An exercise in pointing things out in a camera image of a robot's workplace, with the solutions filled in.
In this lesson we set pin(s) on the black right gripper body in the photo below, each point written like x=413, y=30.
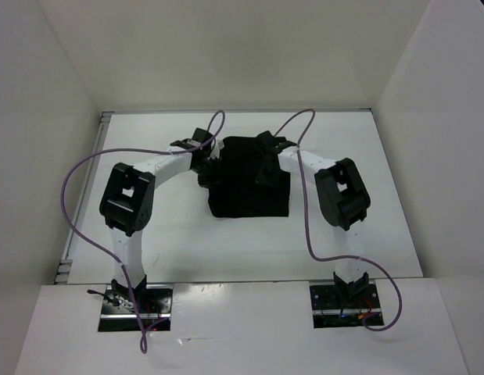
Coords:
x=262, y=159

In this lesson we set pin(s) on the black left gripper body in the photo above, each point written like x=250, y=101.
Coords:
x=203, y=162

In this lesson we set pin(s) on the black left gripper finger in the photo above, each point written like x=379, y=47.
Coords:
x=213, y=175
x=203, y=180

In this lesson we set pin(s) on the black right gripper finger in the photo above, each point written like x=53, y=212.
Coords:
x=273, y=176
x=265, y=175

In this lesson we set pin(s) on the black skirt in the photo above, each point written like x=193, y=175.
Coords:
x=238, y=196

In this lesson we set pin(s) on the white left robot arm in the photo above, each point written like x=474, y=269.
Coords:
x=127, y=203

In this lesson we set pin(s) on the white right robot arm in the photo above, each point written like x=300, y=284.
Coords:
x=343, y=200

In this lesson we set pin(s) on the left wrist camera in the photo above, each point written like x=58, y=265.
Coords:
x=216, y=150

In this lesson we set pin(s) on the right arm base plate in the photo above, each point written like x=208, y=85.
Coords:
x=330, y=311

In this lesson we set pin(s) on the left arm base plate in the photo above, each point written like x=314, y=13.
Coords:
x=117, y=313

